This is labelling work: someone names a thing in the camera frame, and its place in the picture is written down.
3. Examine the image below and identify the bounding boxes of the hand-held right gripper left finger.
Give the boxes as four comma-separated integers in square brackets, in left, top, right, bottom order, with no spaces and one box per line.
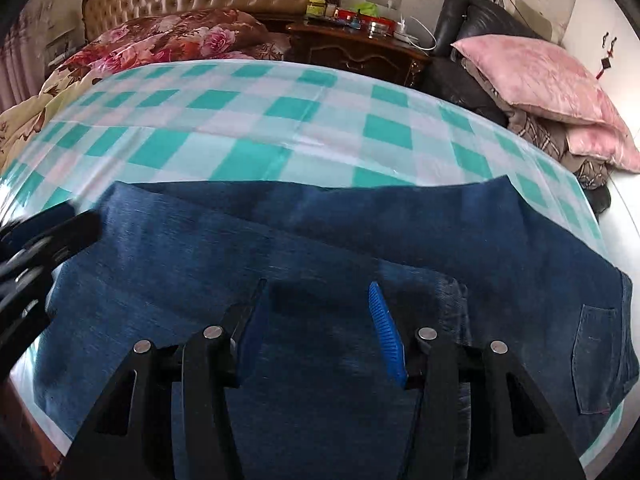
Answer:
[56,277,268,480]

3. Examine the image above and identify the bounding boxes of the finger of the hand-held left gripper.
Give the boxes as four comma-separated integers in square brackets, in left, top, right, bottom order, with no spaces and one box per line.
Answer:
[0,260,54,386]
[0,204,101,267]

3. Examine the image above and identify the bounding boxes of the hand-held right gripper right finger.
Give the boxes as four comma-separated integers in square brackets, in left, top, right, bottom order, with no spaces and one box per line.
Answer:
[367,281,587,480]

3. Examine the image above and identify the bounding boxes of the blue denim pants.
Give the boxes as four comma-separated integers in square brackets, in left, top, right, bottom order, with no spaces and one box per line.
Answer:
[32,172,640,480]

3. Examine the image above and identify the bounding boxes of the beige floral bedsheet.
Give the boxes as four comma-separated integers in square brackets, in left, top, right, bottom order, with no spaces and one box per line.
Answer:
[0,67,104,174]

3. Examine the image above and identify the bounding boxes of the pink curtain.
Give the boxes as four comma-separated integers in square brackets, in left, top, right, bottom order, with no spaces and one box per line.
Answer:
[0,7,42,112]

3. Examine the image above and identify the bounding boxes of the green white checkered tablecloth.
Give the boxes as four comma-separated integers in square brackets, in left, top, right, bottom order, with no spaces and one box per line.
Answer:
[0,59,632,472]

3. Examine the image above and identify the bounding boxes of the red floral blanket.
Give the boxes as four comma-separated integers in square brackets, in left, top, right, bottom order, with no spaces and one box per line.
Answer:
[57,7,293,79]

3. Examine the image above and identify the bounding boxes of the brown plaid blanket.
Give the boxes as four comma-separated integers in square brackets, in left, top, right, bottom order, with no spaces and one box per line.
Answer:
[505,107,611,191]

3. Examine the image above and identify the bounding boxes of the small pink pillow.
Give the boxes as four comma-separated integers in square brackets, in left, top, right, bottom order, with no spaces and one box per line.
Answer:
[565,122,640,174]

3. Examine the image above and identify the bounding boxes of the dark wooden nightstand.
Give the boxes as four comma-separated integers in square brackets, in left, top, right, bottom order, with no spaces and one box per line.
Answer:
[285,15,434,89]

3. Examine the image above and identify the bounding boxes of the large pink pillow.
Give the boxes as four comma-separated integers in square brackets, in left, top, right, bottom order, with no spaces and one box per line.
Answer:
[450,34,629,129]

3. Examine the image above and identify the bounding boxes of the black leather armchair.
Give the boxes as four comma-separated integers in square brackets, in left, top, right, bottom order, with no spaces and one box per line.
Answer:
[417,0,614,216]

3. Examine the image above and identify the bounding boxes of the grey board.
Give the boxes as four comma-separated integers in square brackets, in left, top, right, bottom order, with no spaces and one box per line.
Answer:
[515,0,556,41]

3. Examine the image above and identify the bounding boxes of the white cable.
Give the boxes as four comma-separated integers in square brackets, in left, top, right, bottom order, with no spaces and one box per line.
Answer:
[400,15,437,54]

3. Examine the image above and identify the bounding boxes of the red hanging wall ornament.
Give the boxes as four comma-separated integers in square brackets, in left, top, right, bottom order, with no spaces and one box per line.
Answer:
[595,32,619,81]

